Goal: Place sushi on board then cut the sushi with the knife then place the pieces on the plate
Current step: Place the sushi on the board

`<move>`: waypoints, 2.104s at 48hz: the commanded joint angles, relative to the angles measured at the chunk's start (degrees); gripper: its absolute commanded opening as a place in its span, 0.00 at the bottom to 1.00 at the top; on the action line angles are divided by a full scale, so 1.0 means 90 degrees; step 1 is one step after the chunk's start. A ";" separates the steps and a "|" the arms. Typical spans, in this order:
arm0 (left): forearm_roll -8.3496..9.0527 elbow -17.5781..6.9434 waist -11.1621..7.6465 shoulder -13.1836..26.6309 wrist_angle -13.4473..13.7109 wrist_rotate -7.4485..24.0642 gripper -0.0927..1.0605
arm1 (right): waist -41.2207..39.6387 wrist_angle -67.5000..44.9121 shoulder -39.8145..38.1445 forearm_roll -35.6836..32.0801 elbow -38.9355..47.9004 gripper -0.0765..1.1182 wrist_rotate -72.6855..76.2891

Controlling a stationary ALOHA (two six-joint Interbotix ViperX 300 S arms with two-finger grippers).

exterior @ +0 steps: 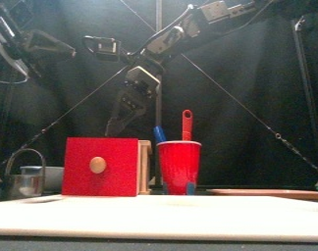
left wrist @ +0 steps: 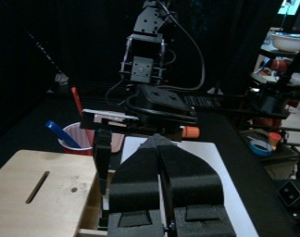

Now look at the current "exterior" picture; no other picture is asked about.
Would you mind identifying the small metal handled cup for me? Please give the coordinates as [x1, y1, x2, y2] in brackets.
[0, 147, 47, 201]

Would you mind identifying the light wooden box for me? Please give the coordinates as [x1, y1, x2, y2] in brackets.
[137, 139, 156, 196]

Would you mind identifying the white cutting board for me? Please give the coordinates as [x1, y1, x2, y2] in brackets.
[0, 193, 318, 245]

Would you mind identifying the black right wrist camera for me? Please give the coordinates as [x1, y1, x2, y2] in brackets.
[82, 34, 122, 63]

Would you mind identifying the black metal frame post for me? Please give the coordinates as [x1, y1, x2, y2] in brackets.
[291, 14, 318, 159]

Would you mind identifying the grey left arm cable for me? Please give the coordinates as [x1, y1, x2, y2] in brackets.
[0, 27, 31, 85]

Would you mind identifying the red-fronted wooden drawer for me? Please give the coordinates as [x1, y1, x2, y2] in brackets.
[61, 136, 141, 198]

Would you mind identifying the thin vertical metal pole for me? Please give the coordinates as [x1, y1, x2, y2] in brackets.
[156, 0, 164, 188]

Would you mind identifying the red plastic cup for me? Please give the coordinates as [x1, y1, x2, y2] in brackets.
[156, 140, 204, 196]

